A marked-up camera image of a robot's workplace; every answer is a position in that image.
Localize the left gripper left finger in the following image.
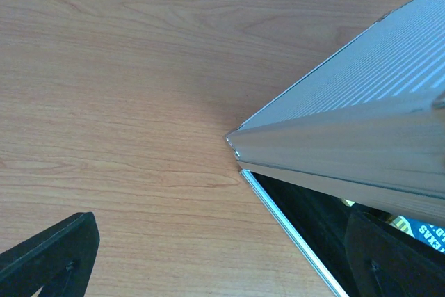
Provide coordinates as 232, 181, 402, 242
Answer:
1, 212, 100, 296

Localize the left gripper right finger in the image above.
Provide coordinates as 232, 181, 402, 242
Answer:
345, 210, 444, 296

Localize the blue gold card deck box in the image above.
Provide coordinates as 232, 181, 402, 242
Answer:
389, 216, 445, 254

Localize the aluminium poker case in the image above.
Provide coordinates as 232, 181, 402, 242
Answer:
226, 0, 444, 296

